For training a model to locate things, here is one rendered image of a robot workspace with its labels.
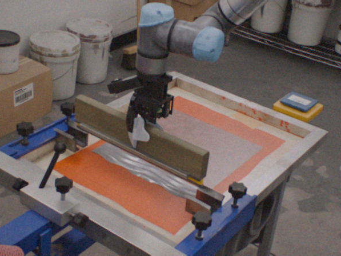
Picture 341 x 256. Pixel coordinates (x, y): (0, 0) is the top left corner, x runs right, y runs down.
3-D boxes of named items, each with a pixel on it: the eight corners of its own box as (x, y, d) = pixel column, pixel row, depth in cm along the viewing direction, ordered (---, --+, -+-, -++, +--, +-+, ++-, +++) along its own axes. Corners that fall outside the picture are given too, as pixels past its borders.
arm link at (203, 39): (232, 20, 139) (187, 10, 142) (216, 35, 130) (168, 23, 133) (227, 53, 143) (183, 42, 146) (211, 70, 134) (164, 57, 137)
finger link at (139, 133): (143, 157, 149) (149, 123, 146) (124, 148, 152) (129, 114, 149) (150, 154, 152) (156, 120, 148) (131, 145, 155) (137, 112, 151)
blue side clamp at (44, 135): (77, 130, 185) (78, 109, 182) (89, 136, 183) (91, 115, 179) (-2, 170, 163) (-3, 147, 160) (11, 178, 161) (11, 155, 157)
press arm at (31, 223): (49, 214, 141) (50, 196, 139) (69, 226, 139) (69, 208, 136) (-13, 254, 129) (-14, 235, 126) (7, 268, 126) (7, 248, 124)
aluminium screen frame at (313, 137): (172, 80, 219) (173, 71, 218) (325, 142, 192) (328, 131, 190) (-1, 168, 162) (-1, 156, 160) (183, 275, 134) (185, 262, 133)
